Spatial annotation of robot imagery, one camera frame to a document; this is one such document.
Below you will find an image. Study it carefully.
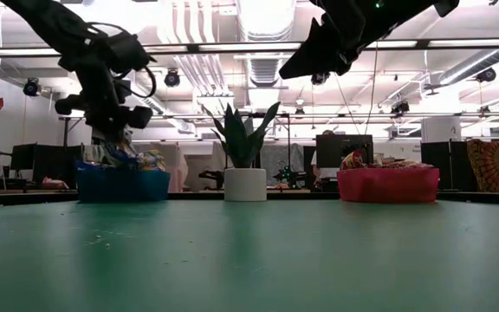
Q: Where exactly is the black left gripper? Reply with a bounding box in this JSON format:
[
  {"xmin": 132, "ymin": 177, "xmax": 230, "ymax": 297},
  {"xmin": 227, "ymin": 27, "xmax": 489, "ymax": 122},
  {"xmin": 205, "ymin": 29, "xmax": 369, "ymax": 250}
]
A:
[{"xmin": 54, "ymin": 60, "xmax": 154, "ymax": 138}]

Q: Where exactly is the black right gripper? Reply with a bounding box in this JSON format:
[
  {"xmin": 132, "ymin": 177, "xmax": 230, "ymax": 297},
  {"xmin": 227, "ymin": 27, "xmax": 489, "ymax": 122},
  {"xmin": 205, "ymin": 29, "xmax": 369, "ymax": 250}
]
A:
[{"xmin": 278, "ymin": 0, "xmax": 436, "ymax": 81}]

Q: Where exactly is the blue Maruchan ramen pack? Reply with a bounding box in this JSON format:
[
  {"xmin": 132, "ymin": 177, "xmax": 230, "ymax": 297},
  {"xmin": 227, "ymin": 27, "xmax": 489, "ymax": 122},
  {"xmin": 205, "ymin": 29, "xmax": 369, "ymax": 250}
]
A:
[
  {"xmin": 139, "ymin": 149, "xmax": 167, "ymax": 172},
  {"xmin": 101, "ymin": 128, "xmax": 141, "ymax": 170}
]

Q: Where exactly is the red Maruchan ramen pack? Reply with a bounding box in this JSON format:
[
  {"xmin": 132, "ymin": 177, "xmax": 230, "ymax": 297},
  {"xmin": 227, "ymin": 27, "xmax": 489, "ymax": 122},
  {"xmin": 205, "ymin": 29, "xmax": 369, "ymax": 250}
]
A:
[
  {"xmin": 364, "ymin": 159, "xmax": 435, "ymax": 170},
  {"xmin": 340, "ymin": 149, "xmax": 368, "ymax": 171}
]

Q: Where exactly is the black metal rack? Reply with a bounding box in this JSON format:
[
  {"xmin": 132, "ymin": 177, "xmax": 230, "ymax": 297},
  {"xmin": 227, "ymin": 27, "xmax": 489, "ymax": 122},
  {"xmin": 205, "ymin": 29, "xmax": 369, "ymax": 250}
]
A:
[{"xmin": 58, "ymin": 114, "xmax": 94, "ymax": 174}]

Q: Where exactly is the blue plastic bin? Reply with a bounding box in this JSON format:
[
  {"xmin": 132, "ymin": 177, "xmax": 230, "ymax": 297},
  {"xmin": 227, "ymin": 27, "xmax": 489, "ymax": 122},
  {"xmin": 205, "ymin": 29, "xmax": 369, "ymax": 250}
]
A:
[{"xmin": 75, "ymin": 160, "xmax": 172, "ymax": 204}]

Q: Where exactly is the row of black monitors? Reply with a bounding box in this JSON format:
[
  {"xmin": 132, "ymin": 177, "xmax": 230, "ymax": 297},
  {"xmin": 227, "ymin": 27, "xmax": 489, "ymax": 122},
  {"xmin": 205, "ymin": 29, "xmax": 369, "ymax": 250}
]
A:
[{"xmin": 10, "ymin": 143, "xmax": 84, "ymax": 183}]

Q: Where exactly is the white cloth cover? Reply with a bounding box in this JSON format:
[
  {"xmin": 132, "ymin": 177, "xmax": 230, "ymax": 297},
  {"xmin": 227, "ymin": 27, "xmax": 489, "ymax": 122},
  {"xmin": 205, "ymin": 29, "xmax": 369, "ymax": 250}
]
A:
[{"xmin": 158, "ymin": 142, "xmax": 189, "ymax": 192}]

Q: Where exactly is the long ceiling light bar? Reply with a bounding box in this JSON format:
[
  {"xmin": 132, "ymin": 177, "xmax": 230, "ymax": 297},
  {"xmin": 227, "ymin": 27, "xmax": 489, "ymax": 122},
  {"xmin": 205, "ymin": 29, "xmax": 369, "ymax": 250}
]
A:
[{"xmin": 0, "ymin": 41, "xmax": 499, "ymax": 57}]

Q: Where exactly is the black computer monitor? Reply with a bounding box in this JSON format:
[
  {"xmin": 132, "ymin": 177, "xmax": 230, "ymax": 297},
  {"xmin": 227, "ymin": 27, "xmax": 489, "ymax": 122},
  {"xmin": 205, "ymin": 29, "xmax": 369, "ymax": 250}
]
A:
[{"xmin": 315, "ymin": 134, "xmax": 375, "ymax": 170}]

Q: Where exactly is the green succulent plant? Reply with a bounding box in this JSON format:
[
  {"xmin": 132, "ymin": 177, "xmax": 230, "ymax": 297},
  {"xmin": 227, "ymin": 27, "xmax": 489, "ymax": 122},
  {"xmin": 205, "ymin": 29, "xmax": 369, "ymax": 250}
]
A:
[{"xmin": 204, "ymin": 101, "xmax": 282, "ymax": 170}]

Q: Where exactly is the small black desk device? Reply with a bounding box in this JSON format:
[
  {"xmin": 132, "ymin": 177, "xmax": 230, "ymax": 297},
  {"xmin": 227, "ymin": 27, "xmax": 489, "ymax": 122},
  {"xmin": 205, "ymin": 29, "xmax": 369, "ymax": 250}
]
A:
[{"xmin": 197, "ymin": 169, "xmax": 225, "ymax": 191}]

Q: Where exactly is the person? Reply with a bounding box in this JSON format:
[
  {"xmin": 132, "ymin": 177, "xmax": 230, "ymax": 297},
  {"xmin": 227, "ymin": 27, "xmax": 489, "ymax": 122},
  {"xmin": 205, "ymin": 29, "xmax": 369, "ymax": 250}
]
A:
[{"xmin": 310, "ymin": 128, "xmax": 341, "ymax": 192}]

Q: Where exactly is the black device with green lights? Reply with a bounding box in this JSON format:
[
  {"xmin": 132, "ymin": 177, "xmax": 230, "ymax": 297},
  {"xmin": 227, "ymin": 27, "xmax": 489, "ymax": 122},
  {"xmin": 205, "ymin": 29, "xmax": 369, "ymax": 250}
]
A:
[{"xmin": 275, "ymin": 166, "xmax": 309, "ymax": 191}]

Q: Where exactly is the white plant pot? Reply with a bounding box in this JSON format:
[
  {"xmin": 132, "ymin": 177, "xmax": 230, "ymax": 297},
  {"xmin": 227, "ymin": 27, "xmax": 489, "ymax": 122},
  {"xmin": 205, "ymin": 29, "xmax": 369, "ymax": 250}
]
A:
[{"xmin": 224, "ymin": 167, "xmax": 268, "ymax": 203}]

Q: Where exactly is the red plastic bin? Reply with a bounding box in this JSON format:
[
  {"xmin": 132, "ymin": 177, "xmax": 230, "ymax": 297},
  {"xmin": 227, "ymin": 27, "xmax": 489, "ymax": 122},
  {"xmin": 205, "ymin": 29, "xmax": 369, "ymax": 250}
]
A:
[{"xmin": 336, "ymin": 166, "xmax": 441, "ymax": 204}]

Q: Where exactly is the black partition panel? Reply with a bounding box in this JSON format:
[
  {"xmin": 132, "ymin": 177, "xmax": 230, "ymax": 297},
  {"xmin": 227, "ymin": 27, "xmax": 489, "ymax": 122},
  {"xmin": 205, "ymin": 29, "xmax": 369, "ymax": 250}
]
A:
[{"xmin": 420, "ymin": 140, "xmax": 468, "ymax": 191}]

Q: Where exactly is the green table mat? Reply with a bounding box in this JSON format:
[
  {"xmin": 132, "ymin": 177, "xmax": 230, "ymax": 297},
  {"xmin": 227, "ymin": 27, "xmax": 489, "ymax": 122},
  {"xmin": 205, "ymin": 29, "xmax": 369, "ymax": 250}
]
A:
[{"xmin": 0, "ymin": 199, "xmax": 499, "ymax": 312}]

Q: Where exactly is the orange patterned cloth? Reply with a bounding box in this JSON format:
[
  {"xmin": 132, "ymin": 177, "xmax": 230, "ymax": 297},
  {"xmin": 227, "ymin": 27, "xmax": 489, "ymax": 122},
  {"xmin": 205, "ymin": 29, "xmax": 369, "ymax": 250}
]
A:
[{"xmin": 466, "ymin": 138, "xmax": 499, "ymax": 193}]

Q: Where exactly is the black ceiling camera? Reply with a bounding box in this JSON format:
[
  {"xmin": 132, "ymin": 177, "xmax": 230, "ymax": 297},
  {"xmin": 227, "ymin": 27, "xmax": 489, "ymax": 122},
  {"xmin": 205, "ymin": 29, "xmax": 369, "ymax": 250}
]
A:
[
  {"xmin": 476, "ymin": 68, "xmax": 497, "ymax": 83},
  {"xmin": 164, "ymin": 68, "xmax": 181, "ymax": 88},
  {"xmin": 310, "ymin": 71, "xmax": 331, "ymax": 86},
  {"xmin": 23, "ymin": 77, "xmax": 42, "ymax": 97}
]

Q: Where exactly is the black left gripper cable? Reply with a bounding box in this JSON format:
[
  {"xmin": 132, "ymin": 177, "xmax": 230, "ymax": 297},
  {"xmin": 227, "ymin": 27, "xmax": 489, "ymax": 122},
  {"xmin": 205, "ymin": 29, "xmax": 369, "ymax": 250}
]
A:
[{"xmin": 85, "ymin": 21, "xmax": 159, "ymax": 100}]

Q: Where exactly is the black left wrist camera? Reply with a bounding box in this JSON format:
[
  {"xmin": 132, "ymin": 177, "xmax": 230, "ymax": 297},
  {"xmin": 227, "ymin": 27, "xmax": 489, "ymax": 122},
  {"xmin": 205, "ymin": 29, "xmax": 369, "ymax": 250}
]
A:
[{"xmin": 101, "ymin": 29, "xmax": 153, "ymax": 75}]

